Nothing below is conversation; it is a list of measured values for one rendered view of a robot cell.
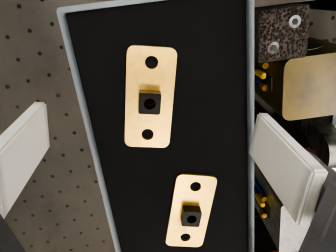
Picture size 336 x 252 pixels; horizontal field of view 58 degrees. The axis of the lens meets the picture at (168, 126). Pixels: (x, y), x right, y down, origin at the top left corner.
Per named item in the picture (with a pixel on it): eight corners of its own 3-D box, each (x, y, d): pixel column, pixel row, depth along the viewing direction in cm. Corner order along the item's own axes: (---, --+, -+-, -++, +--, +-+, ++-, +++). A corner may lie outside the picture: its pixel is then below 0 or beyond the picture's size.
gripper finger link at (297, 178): (313, 170, 13) (330, 171, 13) (256, 112, 19) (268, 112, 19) (296, 227, 14) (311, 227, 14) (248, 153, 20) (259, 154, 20)
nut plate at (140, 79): (168, 146, 26) (170, 153, 25) (124, 144, 26) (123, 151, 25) (177, 47, 23) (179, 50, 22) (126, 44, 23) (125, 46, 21)
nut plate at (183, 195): (201, 245, 31) (203, 254, 30) (164, 243, 30) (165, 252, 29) (217, 175, 28) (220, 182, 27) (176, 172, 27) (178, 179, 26)
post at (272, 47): (217, 23, 67) (308, 57, 30) (195, 26, 67) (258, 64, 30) (216, -2, 65) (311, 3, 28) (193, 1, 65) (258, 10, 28)
